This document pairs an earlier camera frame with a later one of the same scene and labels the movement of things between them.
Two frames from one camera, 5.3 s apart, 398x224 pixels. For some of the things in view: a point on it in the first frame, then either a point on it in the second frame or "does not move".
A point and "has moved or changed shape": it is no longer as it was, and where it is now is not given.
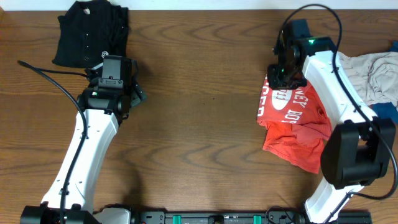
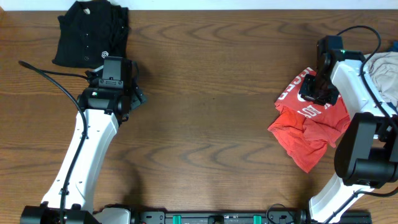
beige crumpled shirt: (375, 76) does not move
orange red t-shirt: (295, 125) has moved or changed shape
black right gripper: (274, 82) -> (305, 93)
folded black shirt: (89, 28) does not move
